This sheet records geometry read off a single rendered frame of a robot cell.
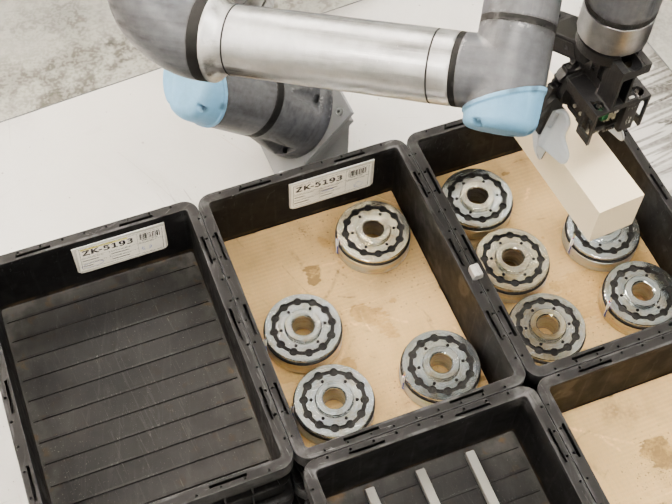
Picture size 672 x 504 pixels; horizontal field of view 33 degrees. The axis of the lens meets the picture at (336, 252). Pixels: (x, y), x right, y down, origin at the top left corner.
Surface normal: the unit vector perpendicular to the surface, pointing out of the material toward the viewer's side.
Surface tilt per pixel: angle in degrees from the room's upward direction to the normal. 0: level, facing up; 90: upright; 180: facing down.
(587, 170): 0
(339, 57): 49
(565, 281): 0
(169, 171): 0
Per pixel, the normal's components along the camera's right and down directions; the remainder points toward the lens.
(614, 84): -0.90, 0.36
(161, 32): -0.34, 0.28
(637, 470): 0.02, -0.54
